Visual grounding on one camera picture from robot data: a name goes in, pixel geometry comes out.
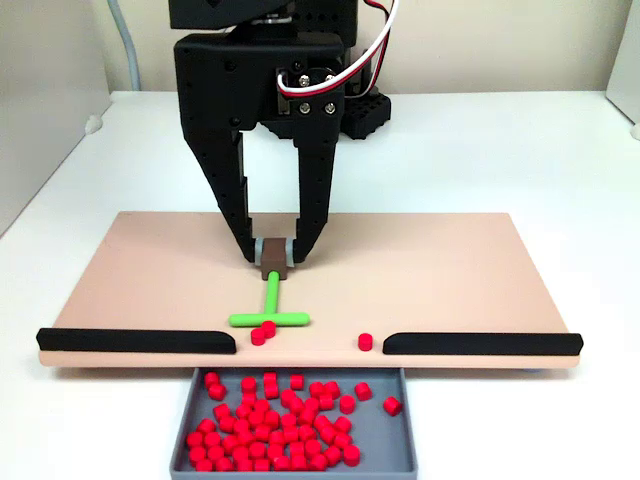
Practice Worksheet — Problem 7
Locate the grey tray container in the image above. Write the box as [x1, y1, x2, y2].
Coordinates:
[168, 366, 420, 475]

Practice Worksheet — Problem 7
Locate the white red black servo cable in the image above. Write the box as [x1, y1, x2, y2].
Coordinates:
[276, 0, 404, 101]

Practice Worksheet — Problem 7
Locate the beige flat board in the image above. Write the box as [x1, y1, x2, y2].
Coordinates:
[37, 211, 584, 371]

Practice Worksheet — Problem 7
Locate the grey wall cable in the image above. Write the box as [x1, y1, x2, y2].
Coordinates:
[113, 0, 142, 92]

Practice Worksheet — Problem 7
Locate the black barrier strip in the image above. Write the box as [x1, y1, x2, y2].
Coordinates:
[35, 327, 237, 356]
[382, 331, 585, 357]

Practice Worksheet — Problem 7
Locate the green T-shaped pusher tool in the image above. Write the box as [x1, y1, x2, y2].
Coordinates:
[228, 237, 312, 329]

